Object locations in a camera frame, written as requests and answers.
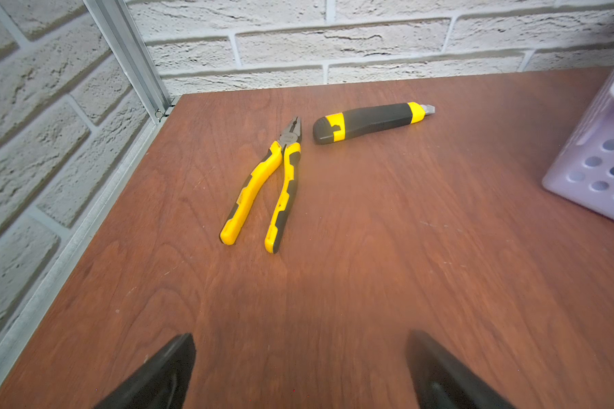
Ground yellow black utility knife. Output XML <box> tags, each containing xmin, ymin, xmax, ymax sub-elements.
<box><xmin>313</xmin><ymin>102</ymin><xmax>436</xmax><ymax>145</ymax></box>

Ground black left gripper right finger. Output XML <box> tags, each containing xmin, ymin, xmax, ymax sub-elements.
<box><xmin>407</xmin><ymin>330</ymin><xmax>513</xmax><ymax>409</ymax></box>

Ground yellow black pliers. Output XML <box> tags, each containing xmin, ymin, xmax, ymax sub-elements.
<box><xmin>219</xmin><ymin>117</ymin><xmax>302</xmax><ymax>254</ymax></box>

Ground lavender perforated plastic basket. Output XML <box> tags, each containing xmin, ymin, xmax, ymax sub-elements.
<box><xmin>542</xmin><ymin>70</ymin><xmax>614</xmax><ymax>221</ymax></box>

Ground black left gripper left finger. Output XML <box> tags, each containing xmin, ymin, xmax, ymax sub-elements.
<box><xmin>95</xmin><ymin>333</ymin><xmax>196</xmax><ymax>409</ymax></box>

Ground aluminium corner frame post left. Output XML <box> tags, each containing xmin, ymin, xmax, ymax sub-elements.
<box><xmin>84</xmin><ymin>0</ymin><xmax>176</xmax><ymax>123</ymax></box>

